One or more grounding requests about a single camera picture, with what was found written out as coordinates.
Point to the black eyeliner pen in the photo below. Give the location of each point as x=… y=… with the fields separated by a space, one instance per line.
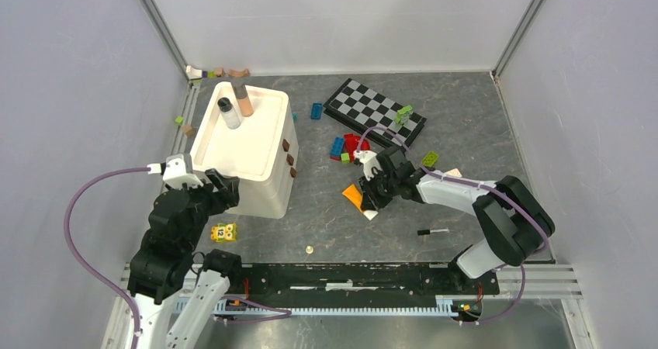
x=431 y=231

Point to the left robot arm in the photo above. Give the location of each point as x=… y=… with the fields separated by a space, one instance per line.
x=177 y=220

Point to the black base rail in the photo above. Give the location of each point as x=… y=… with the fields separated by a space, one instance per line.
x=356 y=285

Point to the green lego plate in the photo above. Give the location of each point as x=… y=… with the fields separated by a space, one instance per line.
x=403 y=115

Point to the yellow owl number block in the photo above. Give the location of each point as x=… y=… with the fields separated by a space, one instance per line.
x=224 y=232

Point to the small brown wooden block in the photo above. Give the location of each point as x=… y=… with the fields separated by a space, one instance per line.
x=188 y=130

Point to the tan wooden arch block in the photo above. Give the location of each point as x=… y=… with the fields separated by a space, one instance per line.
x=239 y=73

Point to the green lego brick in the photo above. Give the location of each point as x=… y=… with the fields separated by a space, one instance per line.
x=430 y=159

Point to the small blue lego brick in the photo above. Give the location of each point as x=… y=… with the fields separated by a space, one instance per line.
x=316 y=111

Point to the clear vial black cap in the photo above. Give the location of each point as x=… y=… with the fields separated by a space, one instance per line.
x=229 y=113

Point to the blue red lego stack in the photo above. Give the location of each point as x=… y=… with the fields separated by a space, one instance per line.
x=337 y=148

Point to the concealer tube grey cap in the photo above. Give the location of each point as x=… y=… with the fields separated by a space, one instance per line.
x=242 y=97

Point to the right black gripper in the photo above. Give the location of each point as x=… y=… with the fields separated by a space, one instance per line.
x=369 y=200

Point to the orange white cream tube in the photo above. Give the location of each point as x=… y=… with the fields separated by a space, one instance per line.
x=356 y=198

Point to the cream lego brick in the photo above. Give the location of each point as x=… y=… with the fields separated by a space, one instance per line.
x=455 y=172

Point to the black grey checkerboard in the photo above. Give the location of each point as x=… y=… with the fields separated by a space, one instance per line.
x=359 y=107

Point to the white drawer organizer box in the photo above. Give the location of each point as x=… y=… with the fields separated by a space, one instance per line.
x=262 y=152

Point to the red lego arch piece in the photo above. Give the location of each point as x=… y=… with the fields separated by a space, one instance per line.
x=351 y=143

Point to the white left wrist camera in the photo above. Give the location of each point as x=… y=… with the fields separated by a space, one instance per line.
x=176 y=172

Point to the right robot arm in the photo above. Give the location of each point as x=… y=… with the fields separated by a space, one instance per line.
x=514 y=224

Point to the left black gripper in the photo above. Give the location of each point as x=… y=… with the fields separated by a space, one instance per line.
x=228 y=191

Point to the white block by wall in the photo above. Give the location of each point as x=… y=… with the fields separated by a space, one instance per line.
x=193 y=73

